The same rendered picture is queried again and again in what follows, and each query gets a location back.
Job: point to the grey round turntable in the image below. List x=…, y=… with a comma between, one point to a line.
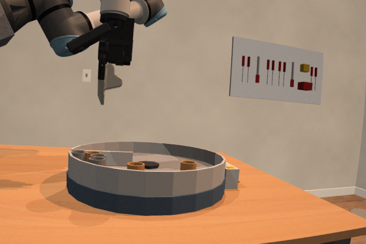
x=161, y=189

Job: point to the bronze bushing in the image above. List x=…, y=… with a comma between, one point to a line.
x=188, y=165
x=135, y=166
x=88, y=153

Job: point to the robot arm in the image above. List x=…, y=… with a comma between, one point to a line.
x=69, y=32

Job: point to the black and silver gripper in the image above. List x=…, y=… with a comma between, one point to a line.
x=111, y=50

